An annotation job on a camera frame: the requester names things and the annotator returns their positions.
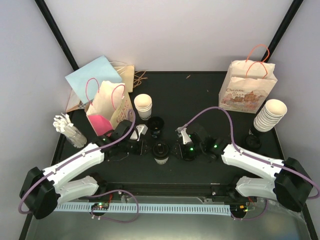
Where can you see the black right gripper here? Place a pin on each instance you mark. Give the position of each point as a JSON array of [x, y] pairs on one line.
[[180, 152]]

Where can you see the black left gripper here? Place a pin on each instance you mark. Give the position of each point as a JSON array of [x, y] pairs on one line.
[[141, 150]]

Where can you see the black coffee cup lid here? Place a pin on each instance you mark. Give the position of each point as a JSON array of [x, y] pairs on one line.
[[160, 150]]

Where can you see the white paper coffee cup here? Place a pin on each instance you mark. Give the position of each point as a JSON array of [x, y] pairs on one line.
[[161, 161]]

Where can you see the cream paper bag pink sides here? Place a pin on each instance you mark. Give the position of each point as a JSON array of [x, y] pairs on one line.
[[110, 106]]

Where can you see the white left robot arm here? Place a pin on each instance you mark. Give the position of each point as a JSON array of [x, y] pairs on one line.
[[43, 190]]

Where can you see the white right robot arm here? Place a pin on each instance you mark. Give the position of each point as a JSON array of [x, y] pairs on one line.
[[280, 180]]

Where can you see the small stack paper cups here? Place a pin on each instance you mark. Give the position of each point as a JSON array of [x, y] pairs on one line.
[[143, 104]]

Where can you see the black lid stacks right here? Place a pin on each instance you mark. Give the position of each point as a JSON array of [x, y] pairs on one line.
[[252, 141]]

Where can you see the brown kraft paper bag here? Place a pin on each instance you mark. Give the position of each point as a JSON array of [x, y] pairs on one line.
[[129, 75]]

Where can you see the patterned flat paper bag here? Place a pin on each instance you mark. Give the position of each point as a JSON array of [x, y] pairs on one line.
[[74, 103]]

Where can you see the light blue paper bag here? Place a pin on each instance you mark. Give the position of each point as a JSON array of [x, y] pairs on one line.
[[84, 80]]

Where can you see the Cream Bear printed paper bag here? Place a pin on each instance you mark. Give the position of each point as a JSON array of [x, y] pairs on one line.
[[247, 84]]

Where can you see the tall stack paper cups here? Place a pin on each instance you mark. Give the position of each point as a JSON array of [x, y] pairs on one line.
[[270, 115]]

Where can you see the light blue slotted cable duct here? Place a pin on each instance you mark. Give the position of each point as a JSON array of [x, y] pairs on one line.
[[145, 208]]

